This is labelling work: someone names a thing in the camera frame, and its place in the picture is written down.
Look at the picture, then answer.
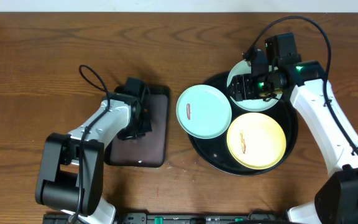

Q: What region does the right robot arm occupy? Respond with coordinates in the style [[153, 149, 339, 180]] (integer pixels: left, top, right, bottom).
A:
[[227, 50, 358, 223]]

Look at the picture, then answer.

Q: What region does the black rectangular tray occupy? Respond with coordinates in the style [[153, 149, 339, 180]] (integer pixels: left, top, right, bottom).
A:
[[104, 85, 170, 168]]

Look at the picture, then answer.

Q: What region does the light blue plate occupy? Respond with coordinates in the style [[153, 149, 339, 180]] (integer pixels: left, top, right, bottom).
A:
[[226, 60, 283, 112], [176, 85, 232, 139]]

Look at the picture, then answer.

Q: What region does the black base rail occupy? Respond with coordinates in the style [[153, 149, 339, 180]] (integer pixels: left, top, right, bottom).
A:
[[42, 212, 291, 224]]

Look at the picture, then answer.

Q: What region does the black round tray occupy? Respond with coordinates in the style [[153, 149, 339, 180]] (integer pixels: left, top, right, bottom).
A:
[[186, 71, 299, 177]]

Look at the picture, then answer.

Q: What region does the yellow plate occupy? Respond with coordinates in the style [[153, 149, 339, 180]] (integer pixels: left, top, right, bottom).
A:
[[226, 113, 287, 170]]

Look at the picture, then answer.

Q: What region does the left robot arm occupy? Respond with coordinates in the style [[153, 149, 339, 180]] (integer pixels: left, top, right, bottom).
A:
[[35, 78, 152, 223]]

